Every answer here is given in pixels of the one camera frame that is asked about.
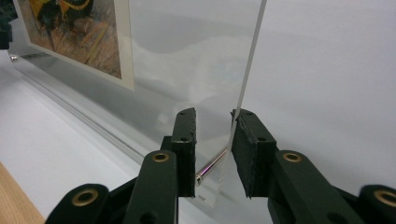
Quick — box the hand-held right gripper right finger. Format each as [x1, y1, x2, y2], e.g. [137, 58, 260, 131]
[230, 108, 366, 224]

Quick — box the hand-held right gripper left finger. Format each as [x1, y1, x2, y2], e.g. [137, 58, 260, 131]
[122, 106, 198, 224]

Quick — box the clear acrylic photo frame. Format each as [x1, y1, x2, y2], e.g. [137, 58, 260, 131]
[8, 0, 269, 209]

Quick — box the printed photo with white border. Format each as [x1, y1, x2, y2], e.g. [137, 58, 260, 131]
[12, 0, 135, 92]

